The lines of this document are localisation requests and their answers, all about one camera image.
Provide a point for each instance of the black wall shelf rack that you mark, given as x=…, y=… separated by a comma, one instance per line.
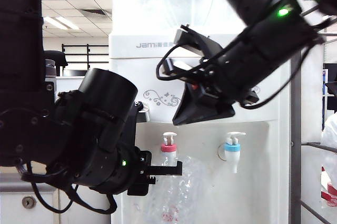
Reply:
x=88, y=50

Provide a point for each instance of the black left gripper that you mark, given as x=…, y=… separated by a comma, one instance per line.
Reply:
x=142, y=160

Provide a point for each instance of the ceiling air vent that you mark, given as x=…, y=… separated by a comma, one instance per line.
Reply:
x=94, y=13

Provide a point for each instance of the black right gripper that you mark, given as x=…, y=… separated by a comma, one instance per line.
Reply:
x=205, y=108

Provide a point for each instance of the clear plastic bag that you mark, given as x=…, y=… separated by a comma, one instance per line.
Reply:
x=330, y=134

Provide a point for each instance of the grey desk drawer cabinet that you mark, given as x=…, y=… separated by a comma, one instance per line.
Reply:
x=10, y=208

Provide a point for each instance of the dark metal storage rack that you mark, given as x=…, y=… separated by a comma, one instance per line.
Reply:
x=295, y=129

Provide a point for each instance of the clear plastic mug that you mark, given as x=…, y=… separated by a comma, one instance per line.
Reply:
x=184, y=189

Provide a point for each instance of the blue cold water tap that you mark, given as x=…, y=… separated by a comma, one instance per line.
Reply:
x=232, y=155

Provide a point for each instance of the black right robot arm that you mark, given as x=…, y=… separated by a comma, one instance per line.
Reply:
x=263, y=50

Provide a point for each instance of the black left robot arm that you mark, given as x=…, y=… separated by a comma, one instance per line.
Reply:
x=79, y=129

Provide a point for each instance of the twin tube ceiling light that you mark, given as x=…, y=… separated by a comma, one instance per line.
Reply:
x=61, y=23

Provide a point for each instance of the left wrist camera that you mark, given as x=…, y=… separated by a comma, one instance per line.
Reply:
x=143, y=113

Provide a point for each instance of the white desk partition box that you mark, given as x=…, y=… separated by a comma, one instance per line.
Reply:
x=65, y=84

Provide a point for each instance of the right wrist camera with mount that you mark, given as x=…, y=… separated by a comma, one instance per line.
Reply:
x=200, y=42

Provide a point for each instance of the dark grey thermos bottle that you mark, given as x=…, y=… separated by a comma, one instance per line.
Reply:
x=50, y=67

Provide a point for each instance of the round drawer key lock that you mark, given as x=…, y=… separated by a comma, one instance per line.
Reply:
x=28, y=202

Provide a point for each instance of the white water dispenser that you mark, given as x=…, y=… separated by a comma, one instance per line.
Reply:
x=263, y=134

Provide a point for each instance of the black office chair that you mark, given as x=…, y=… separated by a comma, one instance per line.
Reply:
x=59, y=59

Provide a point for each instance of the red container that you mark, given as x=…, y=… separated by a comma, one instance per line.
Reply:
x=330, y=189

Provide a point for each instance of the red hot water tap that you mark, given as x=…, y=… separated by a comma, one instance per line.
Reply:
x=168, y=148

